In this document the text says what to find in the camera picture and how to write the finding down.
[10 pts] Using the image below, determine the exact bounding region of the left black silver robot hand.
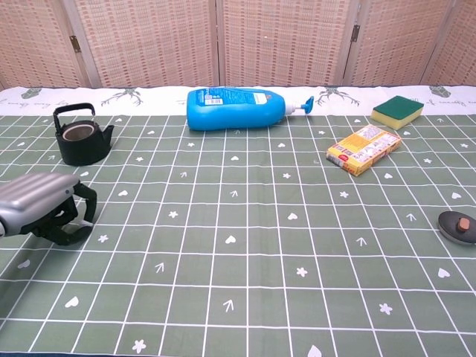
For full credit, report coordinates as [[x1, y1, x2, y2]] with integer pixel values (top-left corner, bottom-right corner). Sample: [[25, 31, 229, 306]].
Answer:
[[0, 171, 98, 246]]

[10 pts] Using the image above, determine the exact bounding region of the black round disc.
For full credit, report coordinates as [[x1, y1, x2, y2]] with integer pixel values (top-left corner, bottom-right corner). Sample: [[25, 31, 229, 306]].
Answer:
[[437, 210, 476, 245]]

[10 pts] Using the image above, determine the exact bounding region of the bamboo folding screen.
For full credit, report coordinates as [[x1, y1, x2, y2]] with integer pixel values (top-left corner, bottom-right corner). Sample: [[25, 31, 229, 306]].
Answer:
[[0, 0, 476, 90]]

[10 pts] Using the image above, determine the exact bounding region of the blue detergent pump bottle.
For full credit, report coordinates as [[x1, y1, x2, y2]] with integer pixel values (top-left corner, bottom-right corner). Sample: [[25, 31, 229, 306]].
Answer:
[[185, 87, 315, 132]]

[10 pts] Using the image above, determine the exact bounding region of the green yellow sponge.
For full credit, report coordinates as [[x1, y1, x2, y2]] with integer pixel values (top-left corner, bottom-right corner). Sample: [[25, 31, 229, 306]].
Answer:
[[370, 95, 425, 131]]

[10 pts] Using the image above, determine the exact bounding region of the green grid tablecloth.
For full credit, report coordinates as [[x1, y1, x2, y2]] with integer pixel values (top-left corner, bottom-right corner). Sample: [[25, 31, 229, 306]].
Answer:
[[0, 85, 476, 357]]

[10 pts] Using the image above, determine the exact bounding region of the yellow printed cardboard box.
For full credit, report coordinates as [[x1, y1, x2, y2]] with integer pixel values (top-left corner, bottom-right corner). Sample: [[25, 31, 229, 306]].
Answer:
[[326, 124, 403, 177]]

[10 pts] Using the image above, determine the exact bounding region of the black cast iron teapot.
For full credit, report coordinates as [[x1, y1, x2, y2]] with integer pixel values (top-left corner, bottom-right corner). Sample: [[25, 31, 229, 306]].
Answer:
[[52, 103, 115, 167]]

